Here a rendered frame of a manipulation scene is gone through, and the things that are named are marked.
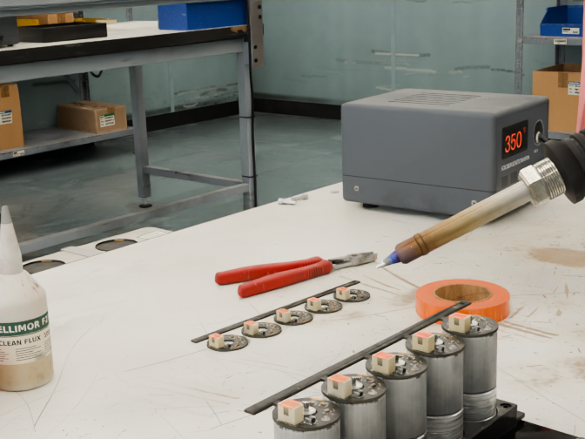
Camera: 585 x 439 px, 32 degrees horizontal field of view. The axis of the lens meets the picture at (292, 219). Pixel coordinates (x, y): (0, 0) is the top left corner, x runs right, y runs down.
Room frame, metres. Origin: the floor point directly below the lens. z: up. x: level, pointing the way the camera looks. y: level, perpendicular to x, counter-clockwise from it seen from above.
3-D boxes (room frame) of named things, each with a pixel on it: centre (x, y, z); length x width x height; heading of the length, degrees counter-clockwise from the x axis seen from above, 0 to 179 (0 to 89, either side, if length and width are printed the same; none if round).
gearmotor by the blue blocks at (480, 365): (0.42, -0.08, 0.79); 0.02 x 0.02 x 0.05
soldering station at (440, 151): (0.89, -0.14, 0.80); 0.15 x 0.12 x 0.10; 53
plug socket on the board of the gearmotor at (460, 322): (0.41, -0.07, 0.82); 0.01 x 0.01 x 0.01; 48
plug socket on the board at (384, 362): (0.37, -0.03, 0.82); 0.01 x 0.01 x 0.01; 48
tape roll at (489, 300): (0.61, -0.11, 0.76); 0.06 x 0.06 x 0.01
